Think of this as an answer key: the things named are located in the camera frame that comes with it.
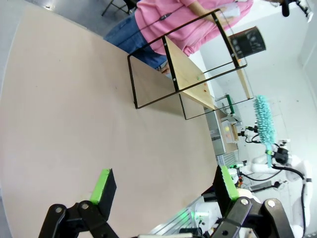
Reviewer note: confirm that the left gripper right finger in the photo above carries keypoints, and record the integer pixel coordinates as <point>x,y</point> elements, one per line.
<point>229,188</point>

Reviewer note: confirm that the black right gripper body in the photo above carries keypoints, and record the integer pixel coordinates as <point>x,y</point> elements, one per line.
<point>281,155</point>

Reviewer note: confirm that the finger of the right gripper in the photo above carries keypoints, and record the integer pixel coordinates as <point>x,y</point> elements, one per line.
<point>269,152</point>

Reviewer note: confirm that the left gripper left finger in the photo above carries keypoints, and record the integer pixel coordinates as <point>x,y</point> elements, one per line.
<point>102,191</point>

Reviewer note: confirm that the teal microfibre duster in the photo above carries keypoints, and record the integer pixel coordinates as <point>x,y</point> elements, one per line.
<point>263,121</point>

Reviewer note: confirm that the white cloth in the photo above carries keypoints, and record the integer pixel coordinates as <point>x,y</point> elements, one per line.
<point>232,10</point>

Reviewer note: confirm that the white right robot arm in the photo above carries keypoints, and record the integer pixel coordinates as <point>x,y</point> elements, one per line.
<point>305,168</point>

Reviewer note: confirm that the person's right forearm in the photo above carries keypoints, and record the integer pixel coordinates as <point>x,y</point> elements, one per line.
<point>200,6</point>

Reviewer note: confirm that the person's right hand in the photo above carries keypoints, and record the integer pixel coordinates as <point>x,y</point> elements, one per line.
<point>221,9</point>

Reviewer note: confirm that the grey power strip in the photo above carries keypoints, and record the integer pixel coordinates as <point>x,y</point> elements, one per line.
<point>260,186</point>

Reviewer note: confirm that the clear box with colourful items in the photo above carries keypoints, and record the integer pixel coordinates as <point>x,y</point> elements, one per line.
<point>229,131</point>

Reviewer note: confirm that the black mesh bin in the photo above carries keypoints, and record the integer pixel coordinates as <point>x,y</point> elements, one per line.
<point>250,41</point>

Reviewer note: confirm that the black hanging device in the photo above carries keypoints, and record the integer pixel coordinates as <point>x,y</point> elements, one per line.
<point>285,7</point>

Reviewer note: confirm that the person in pink shirt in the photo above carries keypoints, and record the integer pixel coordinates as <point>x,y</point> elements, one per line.
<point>173,22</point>

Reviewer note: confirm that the black chair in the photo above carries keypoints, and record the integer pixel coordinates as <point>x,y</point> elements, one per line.
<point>116,6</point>

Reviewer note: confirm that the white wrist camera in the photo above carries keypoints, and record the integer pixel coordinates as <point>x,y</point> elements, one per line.
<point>283,141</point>

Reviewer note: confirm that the black frame wooden shelf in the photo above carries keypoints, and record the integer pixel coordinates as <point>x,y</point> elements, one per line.
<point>183,72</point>

